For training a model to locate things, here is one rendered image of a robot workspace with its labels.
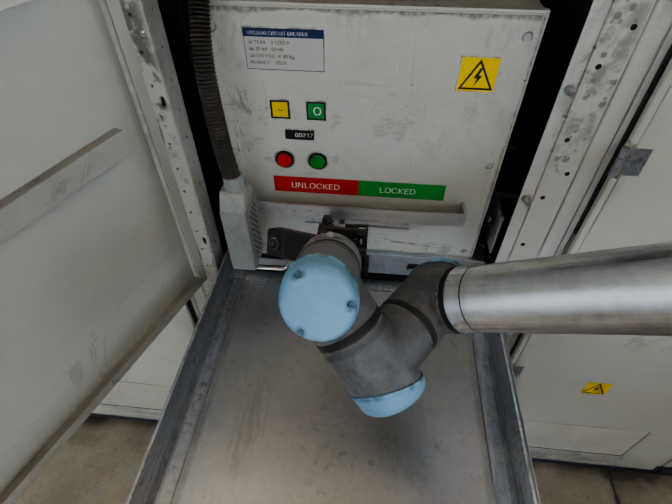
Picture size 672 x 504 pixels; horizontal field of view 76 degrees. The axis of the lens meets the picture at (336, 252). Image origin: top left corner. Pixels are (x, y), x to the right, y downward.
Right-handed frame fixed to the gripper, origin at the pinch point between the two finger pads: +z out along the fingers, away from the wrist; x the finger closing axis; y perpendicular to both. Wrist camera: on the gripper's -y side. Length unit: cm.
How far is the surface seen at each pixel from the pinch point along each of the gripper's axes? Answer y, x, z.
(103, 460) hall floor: -79, -95, 39
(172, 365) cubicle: -46, -48, 27
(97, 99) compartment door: -32.9, 21.1, -17.8
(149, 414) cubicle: -64, -79, 45
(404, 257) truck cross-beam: 15.2, -6.4, 8.4
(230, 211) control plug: -16.5, 4.3, -9.0
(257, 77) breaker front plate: -11.8, 25.9, -9.0
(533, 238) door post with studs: 37.7, 1.1, 0.4
